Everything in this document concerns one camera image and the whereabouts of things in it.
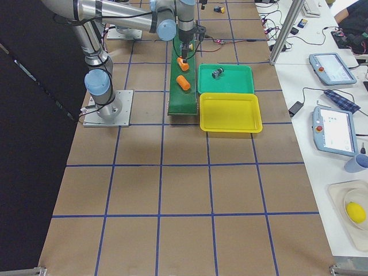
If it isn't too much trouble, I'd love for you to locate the green conveyor belt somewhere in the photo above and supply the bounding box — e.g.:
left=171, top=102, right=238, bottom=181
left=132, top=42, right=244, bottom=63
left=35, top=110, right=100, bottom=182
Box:
left=167, top=35, right=197, bottom=116

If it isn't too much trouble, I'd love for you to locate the yellow plastic tray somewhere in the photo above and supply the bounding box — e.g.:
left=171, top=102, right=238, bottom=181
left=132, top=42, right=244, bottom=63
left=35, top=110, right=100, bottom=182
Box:
left=200, top=93, right=263, bottom=133

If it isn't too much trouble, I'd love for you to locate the far blue teach pendant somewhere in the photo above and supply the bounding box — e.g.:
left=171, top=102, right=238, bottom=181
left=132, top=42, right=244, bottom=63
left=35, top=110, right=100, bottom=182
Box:
left=309, top=52, right=357, bottom=86

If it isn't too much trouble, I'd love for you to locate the orange cylinder with label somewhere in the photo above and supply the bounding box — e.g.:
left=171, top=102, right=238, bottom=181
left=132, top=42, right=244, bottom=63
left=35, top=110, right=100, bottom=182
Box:
left=177, top=57, right=189, bottom=72

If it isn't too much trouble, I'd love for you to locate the plain orange cylinder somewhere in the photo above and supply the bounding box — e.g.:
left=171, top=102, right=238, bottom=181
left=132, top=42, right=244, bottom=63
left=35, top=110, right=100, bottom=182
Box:
left=176, top=75, right=191, bottom=91

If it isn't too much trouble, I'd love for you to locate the person's forearm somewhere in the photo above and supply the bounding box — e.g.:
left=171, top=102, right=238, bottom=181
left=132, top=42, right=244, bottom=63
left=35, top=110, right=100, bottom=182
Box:
left=335, top=6, right=367, bottom=29

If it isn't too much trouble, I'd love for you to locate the green plastic tray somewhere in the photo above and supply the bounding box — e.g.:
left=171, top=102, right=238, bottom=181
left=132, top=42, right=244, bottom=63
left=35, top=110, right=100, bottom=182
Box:
left=197, top=64, right=254, bottom=94

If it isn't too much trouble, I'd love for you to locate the yellow lemon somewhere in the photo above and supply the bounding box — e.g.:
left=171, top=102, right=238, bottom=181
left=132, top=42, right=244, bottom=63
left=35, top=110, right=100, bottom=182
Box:
left=346, top=202, right=366, bottom=224

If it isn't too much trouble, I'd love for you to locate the aluminium frame post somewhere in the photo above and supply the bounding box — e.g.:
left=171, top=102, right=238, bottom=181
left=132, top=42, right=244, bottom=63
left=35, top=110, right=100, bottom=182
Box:
left=269, top=0, right=304, bottom=65

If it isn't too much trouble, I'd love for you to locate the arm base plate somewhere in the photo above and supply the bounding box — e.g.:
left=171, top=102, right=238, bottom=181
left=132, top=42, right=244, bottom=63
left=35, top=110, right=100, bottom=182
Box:
left=82, top=90, right=133, bottom=127
left=106, top=28, right=143, bottom=40

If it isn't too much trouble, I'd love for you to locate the black power adapter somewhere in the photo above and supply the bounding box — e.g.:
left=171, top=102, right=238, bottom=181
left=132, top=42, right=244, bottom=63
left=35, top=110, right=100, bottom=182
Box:
left=288, top=101, right=304, bottom=118

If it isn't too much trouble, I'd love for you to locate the near blue teach pendant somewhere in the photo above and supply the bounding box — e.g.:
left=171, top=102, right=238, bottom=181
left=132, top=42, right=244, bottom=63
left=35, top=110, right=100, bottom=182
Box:
left=312, top=106, right=358, bottom=157

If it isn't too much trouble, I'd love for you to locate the blue teach pendant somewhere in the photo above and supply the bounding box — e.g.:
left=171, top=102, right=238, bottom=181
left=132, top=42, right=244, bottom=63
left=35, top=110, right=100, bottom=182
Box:
left=309, top=52, right=357, bottom=86
left=312, top=106, right=358, bottom=157

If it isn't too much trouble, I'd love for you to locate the blue mug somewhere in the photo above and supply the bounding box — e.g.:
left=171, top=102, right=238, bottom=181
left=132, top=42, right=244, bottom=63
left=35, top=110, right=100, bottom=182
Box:
left=344, top=154, right=368, bottom=173

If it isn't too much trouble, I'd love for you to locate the red black motor cable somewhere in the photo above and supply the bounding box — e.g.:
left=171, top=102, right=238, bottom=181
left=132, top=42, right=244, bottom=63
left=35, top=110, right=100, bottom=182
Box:
left=198, top=34, right=268, bottom=54

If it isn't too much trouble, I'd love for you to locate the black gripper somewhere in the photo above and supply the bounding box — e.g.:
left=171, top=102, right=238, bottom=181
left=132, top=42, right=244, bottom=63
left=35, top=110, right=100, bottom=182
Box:
left=178, top=21, right=206, bottom=63

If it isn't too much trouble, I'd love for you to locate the blue plaid cloth pouch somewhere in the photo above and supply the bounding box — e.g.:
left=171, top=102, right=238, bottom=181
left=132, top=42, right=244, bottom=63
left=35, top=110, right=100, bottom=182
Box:
left=324, top=90, right=361, bottom=114

